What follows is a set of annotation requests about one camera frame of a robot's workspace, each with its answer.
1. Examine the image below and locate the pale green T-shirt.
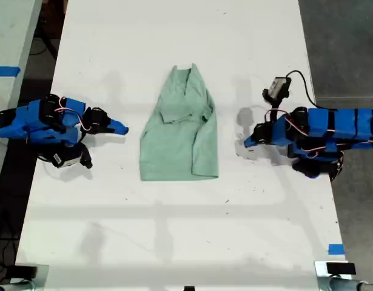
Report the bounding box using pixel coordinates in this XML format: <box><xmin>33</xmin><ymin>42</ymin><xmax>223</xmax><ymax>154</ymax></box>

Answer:
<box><xmin>138</xmin><ymin>62</ymin><xmax>220</xmax><ymax>182</ymax></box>

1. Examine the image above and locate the long blue tape strip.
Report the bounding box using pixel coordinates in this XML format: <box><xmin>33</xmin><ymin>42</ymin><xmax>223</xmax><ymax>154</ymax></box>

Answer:
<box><xmin>0</xmin><ymin>65</ymin><xmax>22</xmax><ymax>78</ymax></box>

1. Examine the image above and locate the white side table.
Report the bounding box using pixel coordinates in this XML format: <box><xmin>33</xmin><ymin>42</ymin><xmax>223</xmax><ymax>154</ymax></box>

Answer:
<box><xmin>0</xmin><ymin>0</ymin><xmax>44</xmax><ymax>195</ymax></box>

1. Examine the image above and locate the short blue tape strip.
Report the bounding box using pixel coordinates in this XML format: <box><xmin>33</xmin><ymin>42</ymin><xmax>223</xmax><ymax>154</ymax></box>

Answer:
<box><xmin>328</xmin><ymin>243</ymin><xmax>346</xmax><ymax>256</ymax></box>

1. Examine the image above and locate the metal table clamp plate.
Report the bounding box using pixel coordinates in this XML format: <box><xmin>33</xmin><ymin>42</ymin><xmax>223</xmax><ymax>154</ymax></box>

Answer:
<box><xmin>314</xmin><ymin>259</ymin><xmax>357</xmax><ymax>291</ymax></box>
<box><xmin>9</xmin><ymin>264</ymin><xmax>50</xmax><ymax>291</ymax></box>

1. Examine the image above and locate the small black box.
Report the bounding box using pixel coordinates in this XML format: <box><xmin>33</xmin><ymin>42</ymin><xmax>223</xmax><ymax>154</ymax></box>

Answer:
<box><xmin>13</xmin><ymin>264</ymin><xmax>38</xmax><ymax>278</ymax></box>
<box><xmin>326</xmin><ymin>262</ymin><xmax>357</xmax><ymax>275</ymax></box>

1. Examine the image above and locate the grey pipe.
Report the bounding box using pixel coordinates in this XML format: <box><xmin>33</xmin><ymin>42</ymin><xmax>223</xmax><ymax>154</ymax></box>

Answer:
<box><xmin>0</xmin><ymin>279</ymin><xmax>34</xmax><ymax>291</ymax></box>
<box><xmin>328</xmin><ymin>276</ymin><xmax>371</xmax><ymax>291</ymax></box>

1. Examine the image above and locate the short black camera stalk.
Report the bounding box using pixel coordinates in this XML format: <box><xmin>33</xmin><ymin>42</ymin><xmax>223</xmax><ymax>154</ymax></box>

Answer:
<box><xmin>264</xmin><ymin>99</ymin><xmax>289</xmax><ymax>122</ymax></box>
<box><xmin>79</xmin><ymin>145</ymin><xmax>93</xmax><ymax>170</ymax></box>

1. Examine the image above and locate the black and grey camera box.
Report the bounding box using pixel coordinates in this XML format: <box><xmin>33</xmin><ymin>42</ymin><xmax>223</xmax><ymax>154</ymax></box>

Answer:
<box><xmin>262</xmin><ymin>76</ymin><xmax>293</xmax><ymax>101</ymax></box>

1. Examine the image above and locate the black camera box, white label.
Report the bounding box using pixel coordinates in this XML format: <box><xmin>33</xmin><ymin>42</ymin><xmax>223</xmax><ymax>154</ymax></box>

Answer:
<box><xmin>51</xmin><ymin>147</ymin><xmax>84</xmax><ymax>169</ymax></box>

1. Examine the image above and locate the thin black camera cable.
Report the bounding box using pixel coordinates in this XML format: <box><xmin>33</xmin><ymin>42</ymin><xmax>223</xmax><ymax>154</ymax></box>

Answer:
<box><xmin>285</xmin><ymin>70</ymin><xmax>320</xmax><ymax>109</ymax></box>
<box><xmin>36</xmin><ymin>153</ymin><xmax>55</xmax><ymax>165</ymax></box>

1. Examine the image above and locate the black floor cable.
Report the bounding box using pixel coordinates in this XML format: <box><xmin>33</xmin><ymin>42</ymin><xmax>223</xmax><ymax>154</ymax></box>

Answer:
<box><xmin>29</xmin><ymin>28</ymin><xmax>59</xmax><ymax>60</ymax></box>

